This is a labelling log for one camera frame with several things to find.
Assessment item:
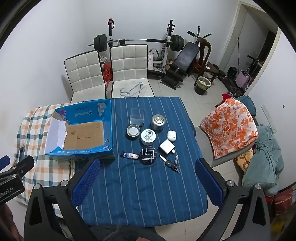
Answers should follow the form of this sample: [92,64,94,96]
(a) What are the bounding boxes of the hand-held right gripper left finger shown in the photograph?
[24,158,101,241]

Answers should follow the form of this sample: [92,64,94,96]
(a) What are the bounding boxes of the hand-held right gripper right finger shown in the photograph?
[195,158,271,241]

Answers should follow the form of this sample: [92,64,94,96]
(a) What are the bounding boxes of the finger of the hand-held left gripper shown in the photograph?
[0,156,11,171]
[0,156,35,180]

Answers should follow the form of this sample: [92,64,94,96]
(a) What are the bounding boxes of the black and white charger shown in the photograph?
[159,139,176,154]

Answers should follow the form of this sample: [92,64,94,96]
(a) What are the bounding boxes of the black round compact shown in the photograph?
[139,145,158,165]

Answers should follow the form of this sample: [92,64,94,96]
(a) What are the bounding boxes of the silver jar lid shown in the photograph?
[126,125,141,139]

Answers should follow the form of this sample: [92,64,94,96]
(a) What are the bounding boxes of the blue cardboard box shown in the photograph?
[44,98,116,161]

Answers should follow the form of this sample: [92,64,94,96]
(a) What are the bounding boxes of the white round tin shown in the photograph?
[140,129,156,146]

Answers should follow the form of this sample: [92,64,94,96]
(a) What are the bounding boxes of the silver round tin gold top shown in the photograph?
[151,115,166,131]

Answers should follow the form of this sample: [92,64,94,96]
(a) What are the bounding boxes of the clear acrylic box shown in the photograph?
[130,108,145,127]

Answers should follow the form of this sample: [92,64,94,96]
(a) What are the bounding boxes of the plaid cloth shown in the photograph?
[16,102,79,205]

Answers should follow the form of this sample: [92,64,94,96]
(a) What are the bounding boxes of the orange cartoon blanket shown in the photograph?
[235,149,253,172]

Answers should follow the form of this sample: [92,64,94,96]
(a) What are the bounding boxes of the black car key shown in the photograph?
[160,155,180,174]

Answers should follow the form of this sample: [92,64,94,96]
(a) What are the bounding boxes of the grey chair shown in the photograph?
[195,126,255,167]

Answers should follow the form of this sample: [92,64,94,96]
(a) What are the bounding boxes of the small black packet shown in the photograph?
[120,151,140,160]

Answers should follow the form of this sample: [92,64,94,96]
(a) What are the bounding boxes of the blue striped tablecloth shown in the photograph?
[76,97,208,227]

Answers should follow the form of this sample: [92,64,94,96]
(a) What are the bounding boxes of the orange floral cloth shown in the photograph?
[200,98,259,159]

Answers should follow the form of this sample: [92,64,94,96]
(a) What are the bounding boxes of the teal blanket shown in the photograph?
[242,125,284,195]

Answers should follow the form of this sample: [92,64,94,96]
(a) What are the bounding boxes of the red printed bag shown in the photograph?
[273,188,294,214]

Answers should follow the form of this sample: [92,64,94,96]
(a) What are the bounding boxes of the blue grey cloth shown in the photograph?
[236,95,257,116]

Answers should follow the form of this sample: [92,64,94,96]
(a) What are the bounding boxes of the black trash bin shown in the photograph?
[195,76,211,95]

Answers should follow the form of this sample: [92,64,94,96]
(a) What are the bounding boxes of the white quilted chair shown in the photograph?
[109,44,155,98]
[64,50,107,102]

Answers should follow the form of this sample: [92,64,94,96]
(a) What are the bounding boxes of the pink suitcase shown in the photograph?
[235,70,251,87]

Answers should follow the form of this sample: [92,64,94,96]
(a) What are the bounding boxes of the black weight bench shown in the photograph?
[161,42,200,90]

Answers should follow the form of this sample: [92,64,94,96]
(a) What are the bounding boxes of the pink gift bag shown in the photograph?
[148,49,160,70]

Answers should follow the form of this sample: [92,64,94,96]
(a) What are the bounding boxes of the barbell on rack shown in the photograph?
[88,18,176,77]

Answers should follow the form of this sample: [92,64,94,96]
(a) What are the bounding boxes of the white wall power strip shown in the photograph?
[261,104,274,132]

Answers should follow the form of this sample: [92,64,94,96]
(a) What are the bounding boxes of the wire clothes hangers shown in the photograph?
[119,82,148,98]

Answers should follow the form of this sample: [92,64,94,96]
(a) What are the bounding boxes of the white door frame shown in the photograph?
[217,1,281,77]

